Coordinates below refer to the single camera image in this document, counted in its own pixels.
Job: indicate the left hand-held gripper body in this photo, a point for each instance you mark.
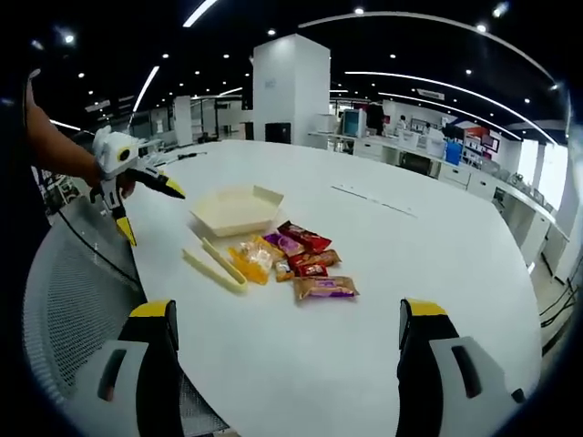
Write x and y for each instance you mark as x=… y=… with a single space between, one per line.
x=111 y=157

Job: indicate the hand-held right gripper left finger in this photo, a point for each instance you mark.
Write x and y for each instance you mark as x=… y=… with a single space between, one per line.
x=150 y=364

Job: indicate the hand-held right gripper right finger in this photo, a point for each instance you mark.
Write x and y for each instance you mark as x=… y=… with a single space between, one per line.
x=423 y=364

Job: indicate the beige hexagonal paper container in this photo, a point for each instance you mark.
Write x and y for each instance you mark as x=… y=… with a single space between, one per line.
x=232 y=209

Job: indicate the beige plastic food tongs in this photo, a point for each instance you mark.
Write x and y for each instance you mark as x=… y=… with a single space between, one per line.
x=223 y=268

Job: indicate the brown purple food packet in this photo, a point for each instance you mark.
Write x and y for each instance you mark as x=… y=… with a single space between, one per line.
x=325 y=287

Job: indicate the yellow orange food packet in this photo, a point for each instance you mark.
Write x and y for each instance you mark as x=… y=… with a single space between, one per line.
x=255 y=261

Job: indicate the small red food packet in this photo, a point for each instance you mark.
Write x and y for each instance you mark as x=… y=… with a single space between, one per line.
x=312 y=271

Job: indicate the red brown food packet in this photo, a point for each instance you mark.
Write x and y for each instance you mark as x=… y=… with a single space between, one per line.
x=319 y=258

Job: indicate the small orange food packet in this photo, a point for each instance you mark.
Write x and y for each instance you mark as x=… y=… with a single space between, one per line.
x=283 y=271

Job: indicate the dark red food packet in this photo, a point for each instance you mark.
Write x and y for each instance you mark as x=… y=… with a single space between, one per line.
x=307 y=237

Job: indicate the person's left hand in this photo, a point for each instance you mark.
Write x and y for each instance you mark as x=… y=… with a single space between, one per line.
x=127 y=186

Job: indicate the black tool on table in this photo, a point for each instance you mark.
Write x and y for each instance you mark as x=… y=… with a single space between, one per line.
x=191 y=155

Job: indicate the grey mesh office chair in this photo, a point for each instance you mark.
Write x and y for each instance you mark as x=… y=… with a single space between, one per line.
x=73 y=296

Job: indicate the white square pillar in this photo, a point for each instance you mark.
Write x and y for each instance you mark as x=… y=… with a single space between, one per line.
x=291 y=86

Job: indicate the white counter cabinet row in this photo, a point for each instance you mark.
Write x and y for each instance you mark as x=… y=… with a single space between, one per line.
x=460 y=175

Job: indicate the white cabinet with screen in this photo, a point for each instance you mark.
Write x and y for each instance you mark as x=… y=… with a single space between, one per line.
x=354 y=123

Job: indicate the blue box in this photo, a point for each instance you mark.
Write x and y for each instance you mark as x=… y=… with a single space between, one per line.
x=454 y=152

